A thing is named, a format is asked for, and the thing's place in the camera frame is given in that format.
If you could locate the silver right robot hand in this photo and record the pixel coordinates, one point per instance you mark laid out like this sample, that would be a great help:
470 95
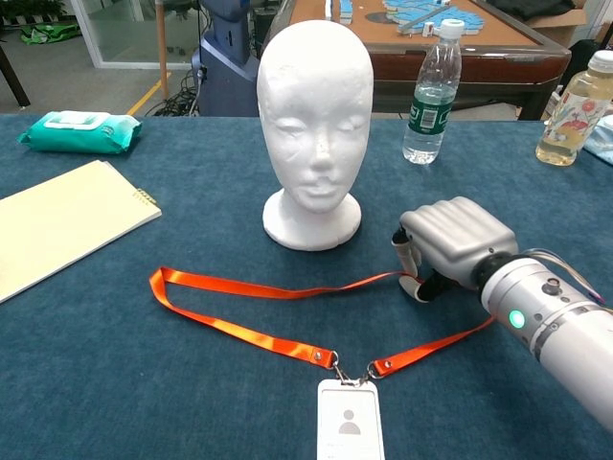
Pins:
460 235

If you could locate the white ID badge holder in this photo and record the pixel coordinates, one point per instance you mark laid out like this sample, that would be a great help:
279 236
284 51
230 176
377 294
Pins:
349 426

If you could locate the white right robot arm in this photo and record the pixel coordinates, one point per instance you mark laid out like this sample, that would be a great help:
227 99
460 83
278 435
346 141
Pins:
560 330

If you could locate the white foam mannequin head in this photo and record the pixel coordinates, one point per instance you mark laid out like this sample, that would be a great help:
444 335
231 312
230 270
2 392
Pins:
311 96

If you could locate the clear water bottle green label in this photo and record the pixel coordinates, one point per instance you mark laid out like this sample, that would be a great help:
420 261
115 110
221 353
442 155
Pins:
431 110

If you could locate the yellow tea drink bottle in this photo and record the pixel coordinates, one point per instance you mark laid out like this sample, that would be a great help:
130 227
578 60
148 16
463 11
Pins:
570 124

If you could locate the light blue wet wipes pack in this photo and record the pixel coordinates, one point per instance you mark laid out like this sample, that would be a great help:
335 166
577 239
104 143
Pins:
601 144

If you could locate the brown mahjong table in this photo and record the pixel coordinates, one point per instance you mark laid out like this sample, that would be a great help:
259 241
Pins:
503 62

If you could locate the open brown cardboard box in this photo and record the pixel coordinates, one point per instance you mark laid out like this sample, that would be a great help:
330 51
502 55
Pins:
560 26

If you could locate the black cloth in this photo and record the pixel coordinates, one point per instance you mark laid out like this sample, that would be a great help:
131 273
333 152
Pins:
531 8

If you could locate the blue machine base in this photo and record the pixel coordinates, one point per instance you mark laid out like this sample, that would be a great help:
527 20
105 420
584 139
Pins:
225 72

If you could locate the dark blue table cloth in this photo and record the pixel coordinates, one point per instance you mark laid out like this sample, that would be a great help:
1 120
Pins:
143 383

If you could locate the wooden pole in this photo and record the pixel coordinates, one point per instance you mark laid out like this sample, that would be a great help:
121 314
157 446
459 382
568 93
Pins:
163 48

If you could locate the white framed glass partition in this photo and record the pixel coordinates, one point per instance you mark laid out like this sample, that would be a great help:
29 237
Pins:
124 33

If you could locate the cream paper notebook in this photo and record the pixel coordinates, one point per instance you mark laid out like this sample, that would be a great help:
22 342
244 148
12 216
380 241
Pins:
67 220

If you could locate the green wet wipes pack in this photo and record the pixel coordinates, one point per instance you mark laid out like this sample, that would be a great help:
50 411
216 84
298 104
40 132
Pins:
76 134

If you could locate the green plastic bag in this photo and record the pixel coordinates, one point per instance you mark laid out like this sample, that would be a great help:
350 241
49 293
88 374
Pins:
48 34

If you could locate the black table leg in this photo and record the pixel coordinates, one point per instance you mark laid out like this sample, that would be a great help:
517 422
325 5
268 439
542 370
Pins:
14 79

